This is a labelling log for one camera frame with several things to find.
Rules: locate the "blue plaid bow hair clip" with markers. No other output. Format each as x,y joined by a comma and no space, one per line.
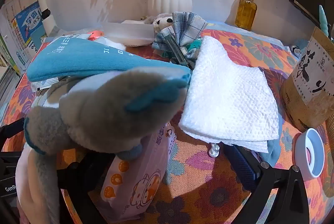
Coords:
185,28

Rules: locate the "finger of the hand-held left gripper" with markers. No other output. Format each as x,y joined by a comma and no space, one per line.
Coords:
10,130

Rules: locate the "cardboard cylinder holder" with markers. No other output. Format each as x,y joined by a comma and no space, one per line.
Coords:
308,88

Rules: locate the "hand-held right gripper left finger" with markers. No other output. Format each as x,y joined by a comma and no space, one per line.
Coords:
78,174

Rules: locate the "plain blue cloth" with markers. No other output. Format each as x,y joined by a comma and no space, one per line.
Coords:
274,153

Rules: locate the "pink tissue packet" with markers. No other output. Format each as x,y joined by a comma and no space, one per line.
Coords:
141,177

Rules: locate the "amber perfume bottle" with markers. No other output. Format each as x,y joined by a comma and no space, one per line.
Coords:
245,12

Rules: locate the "stack of books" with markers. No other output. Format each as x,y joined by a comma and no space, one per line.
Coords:
26,25

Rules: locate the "white paper towel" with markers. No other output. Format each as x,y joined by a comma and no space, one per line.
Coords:
229,93

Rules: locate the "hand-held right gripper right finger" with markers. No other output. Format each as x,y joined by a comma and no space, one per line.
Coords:
245,164

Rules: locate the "white cloud plush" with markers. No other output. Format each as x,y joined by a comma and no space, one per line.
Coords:
114,44

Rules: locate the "grey plush toy blue ears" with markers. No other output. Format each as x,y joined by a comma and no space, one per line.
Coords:
104,114

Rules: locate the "small plush bear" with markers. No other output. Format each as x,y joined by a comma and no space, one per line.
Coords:
160,23

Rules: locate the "white tape roll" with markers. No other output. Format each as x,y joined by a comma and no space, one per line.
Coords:
300,151

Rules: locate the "stack of grey folders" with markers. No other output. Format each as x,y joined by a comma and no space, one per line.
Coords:
7,88

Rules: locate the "blue towel with white print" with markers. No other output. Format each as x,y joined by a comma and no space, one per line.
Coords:
78,57

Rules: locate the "clear plastic box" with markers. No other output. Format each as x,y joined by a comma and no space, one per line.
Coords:
125,29

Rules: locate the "silver metal bead charm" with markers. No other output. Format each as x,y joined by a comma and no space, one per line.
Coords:
214,151

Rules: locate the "teal unicorn horn pen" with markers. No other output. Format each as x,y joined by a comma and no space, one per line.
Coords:
323,20

